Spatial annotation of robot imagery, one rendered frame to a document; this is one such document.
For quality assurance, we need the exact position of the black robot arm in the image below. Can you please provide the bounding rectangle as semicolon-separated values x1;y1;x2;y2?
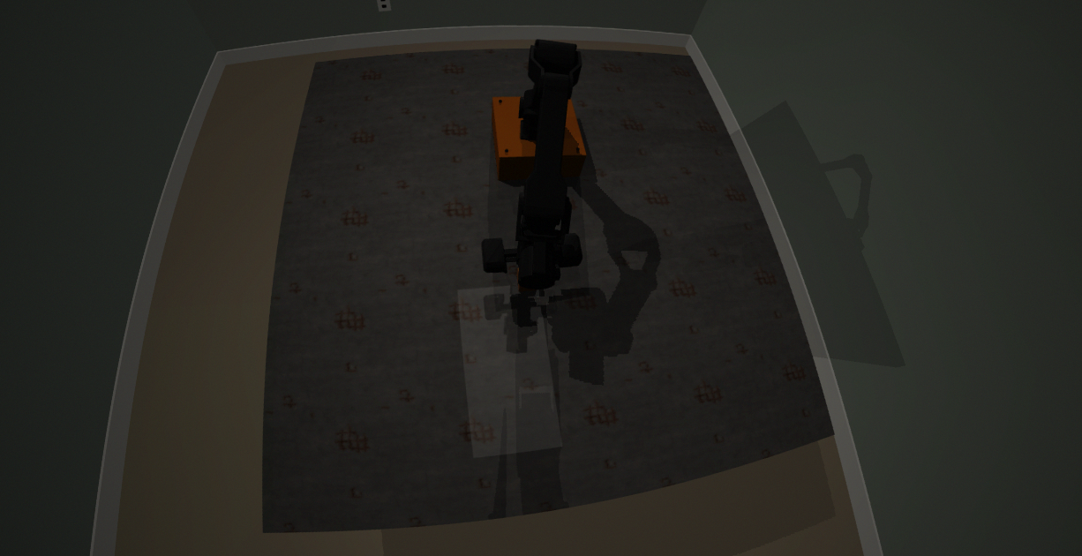
515;39;582;289

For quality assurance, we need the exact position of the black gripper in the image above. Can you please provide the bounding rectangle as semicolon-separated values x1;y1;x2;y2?
481;233;582;274

